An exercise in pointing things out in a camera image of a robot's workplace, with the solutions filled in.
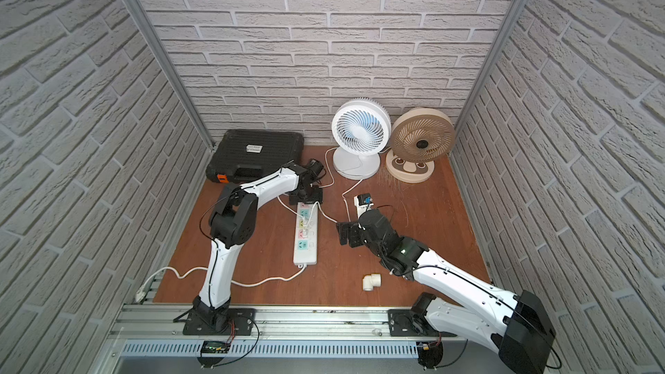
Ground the white multicolour power strip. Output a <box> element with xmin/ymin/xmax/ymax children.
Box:
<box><xmin>294</xmin><ymin>203</ymin><xmax>318</xmax><ymax>268</ymax></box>

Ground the white fan power cable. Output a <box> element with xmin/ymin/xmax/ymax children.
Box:
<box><xmin>313</xmin><ymin>146</ymin><xmax>375</xmax><ymax>224</ymax></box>

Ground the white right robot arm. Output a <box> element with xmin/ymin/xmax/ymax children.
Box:
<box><xmin>336</xmin><ymin>210</ymin><xmax>556</xmax><ymax>373</ymax></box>

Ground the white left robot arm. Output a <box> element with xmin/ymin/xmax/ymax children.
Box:
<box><xmin>192</xmin><ymin>159</ymin><xmax>324</xmax><ymax>332</ymax></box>

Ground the white pvc elbow fitting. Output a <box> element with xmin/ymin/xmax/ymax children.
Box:
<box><xmin>362</xmin><ymin>274</ymin><xmax>382</xmax><ymax>292</ymax></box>

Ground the white desk fan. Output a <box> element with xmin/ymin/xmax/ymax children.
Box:
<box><xmin>332</xmin><ymin>98</ymin><xmax>391</xmax><ymax>181</ymax></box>

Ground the beige bear desk fan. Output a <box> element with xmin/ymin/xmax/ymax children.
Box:
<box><xmin>385</xmin><ymin>107</ymin><xmax>455</xmax><ymax>184</ymax></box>

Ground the white vent grille strip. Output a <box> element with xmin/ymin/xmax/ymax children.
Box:
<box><xmin>121</xmin><ymin>339</ymin><xmax>418</xmax><ymax>358</ymax></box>

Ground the black plastic tool case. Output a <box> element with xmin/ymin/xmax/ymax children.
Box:
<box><xmin>205</xmin><ymin>129</ymin><xmax>305</xmax><ymax>184</ymax></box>

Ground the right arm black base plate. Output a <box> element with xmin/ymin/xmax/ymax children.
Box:
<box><xmin>387</xmin><ymin>308</ymin><xmax>439</xmax><ymax>338</ymax></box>

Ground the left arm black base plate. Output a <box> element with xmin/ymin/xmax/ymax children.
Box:
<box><xmin>183</xmin><ymin>308</ymin><xmax>256</xmax><ymax>336</ymax></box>

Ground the white power strip cable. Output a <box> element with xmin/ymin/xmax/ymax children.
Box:
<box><xmin>134</xmin><ymin>264</ymin><xmax>308</xmax><ymax>305</ymax></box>

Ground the aluminium mounting rail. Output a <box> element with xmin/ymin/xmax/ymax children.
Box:
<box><xmin>108</xmin><ymin>304</ymin><xmax>467</xmax><ymax>343</ymax></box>

